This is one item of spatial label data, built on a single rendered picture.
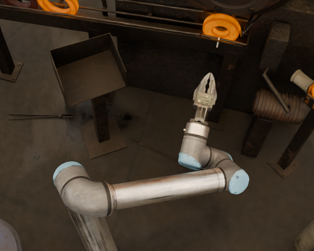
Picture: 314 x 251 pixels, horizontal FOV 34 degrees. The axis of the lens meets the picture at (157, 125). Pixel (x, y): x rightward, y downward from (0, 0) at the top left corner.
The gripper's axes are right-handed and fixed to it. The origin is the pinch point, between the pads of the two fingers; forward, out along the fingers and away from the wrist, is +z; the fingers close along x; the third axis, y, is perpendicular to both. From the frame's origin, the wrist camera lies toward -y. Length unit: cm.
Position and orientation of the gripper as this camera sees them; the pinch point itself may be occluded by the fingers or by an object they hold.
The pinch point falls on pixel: (209, 76)
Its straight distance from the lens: 206.1
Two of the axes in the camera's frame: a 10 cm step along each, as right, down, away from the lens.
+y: -0.4, -1.7, -9.9
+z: 2.4, -9.6, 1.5
